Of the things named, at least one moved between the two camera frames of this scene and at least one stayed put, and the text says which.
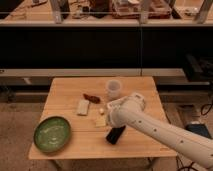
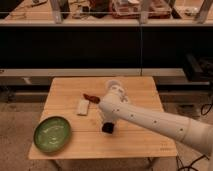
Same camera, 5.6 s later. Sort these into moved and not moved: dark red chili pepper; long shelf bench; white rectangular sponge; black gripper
Moved: black gripper
Not moved: dark red chili pepper; long shelf bench; white rectangular sponge
